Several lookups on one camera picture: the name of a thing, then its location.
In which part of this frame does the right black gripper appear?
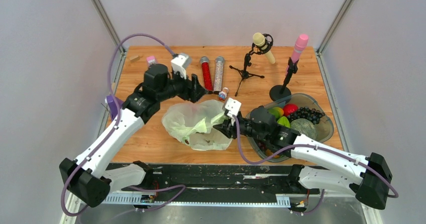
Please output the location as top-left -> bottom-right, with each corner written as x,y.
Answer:
213,113 -> 268,142

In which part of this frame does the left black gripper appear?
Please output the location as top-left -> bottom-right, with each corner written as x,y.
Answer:
156,67 -> 208,102

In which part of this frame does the pale green plastic bag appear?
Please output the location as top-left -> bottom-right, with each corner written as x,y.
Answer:
161,99 -> 232,151

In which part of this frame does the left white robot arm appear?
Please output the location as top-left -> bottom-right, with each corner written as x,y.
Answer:
59,64 -> 208,207

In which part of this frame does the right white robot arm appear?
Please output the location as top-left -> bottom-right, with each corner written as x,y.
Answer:
214,106 -> 399,210

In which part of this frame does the orange yellow fruit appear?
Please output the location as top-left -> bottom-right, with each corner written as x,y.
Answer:
265,149 -> 281,159

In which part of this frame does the grey transparent fruit basket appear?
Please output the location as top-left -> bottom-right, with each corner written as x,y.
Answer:
246,93 -> 334,163

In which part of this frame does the small cartoon figurine toy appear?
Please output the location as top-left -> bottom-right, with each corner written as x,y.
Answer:
218,87 -> 229,101

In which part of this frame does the red glitter microphone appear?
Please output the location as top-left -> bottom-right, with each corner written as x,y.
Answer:
200,56 -> 213,92

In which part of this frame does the silver glitter microphone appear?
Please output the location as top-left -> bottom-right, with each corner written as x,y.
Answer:
214,56 -> 225,93

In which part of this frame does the black tripod microphone stand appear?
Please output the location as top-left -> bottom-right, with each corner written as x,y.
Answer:
229,42 -> 265,96

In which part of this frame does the green red mango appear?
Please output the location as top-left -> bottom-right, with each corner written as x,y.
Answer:
268,106 -> 284,120

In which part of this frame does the pink metronome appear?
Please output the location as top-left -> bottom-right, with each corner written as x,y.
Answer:
146,56 -> 158,67

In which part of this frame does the black round-base microphone stand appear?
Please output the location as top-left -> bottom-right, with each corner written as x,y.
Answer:
269,57 -> 298,101

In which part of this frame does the red apple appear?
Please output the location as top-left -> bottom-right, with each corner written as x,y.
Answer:
282,103 -> 299,117

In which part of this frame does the small wooden block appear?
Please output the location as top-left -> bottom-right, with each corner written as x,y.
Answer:
129,55 -> 140,62

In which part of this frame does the green netted melon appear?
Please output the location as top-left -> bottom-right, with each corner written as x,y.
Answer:
290,119 -> 317,140

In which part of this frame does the cream microphone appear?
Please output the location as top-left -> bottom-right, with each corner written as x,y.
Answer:
252,32 -> 276,64

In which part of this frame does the purple metronome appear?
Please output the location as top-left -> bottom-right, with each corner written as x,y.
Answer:
105,95 -> 123,119

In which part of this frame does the black grape bunch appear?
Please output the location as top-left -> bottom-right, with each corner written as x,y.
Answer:
287,107 -> 325,125

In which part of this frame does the pink microphone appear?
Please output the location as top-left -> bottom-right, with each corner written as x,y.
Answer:
286,34 -> 309,76

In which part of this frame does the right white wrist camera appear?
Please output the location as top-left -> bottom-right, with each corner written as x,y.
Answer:
223,97 -> 242,118

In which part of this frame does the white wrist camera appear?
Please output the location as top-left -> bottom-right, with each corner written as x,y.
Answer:
223,97 -> 242,118
171,53 -> 192,79

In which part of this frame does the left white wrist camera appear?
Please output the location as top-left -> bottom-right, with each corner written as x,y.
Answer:
171,53 -> 192,79

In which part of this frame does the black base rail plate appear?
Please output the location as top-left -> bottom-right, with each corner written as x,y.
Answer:
115,162 -> 355,204

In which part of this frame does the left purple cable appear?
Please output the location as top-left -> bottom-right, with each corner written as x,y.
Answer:
60,33 -> 186,224

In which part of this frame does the wooden strip on rail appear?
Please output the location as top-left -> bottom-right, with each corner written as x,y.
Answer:
110,82 -> 116,95

